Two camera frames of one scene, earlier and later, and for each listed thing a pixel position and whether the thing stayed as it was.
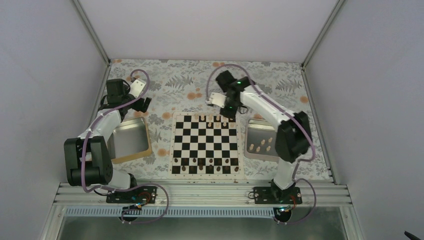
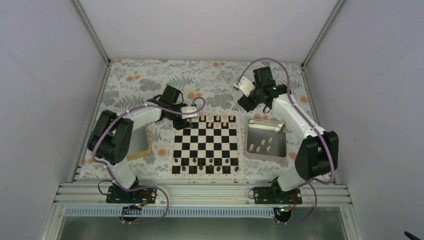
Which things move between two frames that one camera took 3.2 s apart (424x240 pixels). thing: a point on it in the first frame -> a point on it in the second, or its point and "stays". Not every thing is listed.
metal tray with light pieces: x=259 y=140 stays
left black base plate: x=146 y=194 stays
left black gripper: x=138 y=106 -> x=181 y=125
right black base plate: x=271 y=195 stays
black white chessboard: x=205 y=145 stays
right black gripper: x=230 y=114 -> x=247 y=105
